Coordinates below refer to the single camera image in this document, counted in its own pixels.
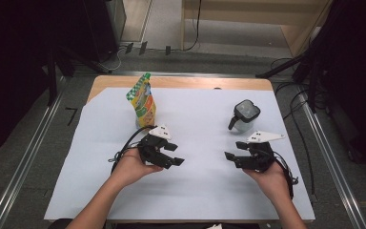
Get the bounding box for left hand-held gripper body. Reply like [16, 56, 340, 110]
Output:
[137, 124, 173, 170]

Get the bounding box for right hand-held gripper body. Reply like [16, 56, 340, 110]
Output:
[234, 130, 286, 174]

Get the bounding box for yellow green spouted sauce pouch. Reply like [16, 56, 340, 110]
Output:
[126, 72, 157, 133]

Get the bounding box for person's right hand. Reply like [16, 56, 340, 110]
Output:
[242, 161, 295, 201]

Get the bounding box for person's left hand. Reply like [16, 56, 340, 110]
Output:
[111, 147, 165, 189]

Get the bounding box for white paper sheet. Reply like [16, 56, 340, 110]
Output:
[43, 87, 316, 222]

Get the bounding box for wooden table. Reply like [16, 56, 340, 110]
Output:
[43, 74, 316, 225]

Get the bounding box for black stand legs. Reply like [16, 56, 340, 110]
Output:
[46, 44, 112, 108]
[255, 52, 318, 113]

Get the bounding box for dark curtain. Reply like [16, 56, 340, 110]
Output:
[311, 0, 366, 173]
[0, 0, 90, 160]

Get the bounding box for light wooden shelf unit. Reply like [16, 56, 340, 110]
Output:
[180, 0, 333, 58]

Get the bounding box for black cabinet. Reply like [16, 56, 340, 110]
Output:
[82, 0, 128, 63]

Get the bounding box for left hand-held gripper black cable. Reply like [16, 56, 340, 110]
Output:
[108, 125, 156, 175]

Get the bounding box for hand-held gripper black cable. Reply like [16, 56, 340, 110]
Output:
[108, 125, 156, 175]
[273, 151, 299, 199]

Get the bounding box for right hand-held gripper black cable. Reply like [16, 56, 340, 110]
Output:
[273, 151, 299, 199]

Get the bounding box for black floor cable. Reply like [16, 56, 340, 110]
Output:
[274, 80, 317, 196]

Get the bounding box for long metal floor rail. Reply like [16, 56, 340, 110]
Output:
[298, 92, 366, 229]
[0, 77, 68, 229]

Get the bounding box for white floor cable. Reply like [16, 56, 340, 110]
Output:
[106, 47, 123, 72]

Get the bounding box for hanging black cable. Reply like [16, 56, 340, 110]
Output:
[182, 0, 203, 52]

